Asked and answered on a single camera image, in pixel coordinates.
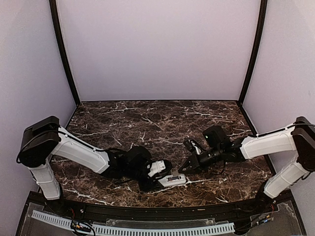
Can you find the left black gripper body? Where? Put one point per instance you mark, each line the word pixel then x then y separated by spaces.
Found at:
pixel 145 187

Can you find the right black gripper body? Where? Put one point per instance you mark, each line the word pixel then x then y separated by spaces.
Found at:
pixel 196 162

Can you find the white remote control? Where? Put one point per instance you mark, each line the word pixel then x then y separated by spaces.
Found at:
pixel 165 183

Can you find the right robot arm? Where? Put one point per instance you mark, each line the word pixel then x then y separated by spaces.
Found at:
pixel 298 136

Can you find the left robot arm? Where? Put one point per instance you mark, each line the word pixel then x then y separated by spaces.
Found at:
pixel 47 138

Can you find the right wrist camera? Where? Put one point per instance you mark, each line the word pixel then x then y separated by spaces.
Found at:
pixel 193 147

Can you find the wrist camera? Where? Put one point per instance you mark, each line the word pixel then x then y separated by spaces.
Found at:
pixel 193 147
pixel 159 169

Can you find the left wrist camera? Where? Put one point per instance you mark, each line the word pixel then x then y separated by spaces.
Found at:
pixel 159 169

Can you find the black front rail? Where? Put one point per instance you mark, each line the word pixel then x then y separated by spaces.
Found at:
pixel 240 212

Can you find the white slotted cable duct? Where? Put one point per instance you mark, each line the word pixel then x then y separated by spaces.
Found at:
pixel 125 229

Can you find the right black frame post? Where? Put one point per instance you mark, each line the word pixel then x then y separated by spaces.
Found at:
pixel 254 53

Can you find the black frame post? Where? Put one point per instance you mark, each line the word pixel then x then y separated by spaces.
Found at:
pixel 62 51
pixel 254 53

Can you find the left black frame post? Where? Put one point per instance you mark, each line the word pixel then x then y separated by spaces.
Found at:
pixel 62 51

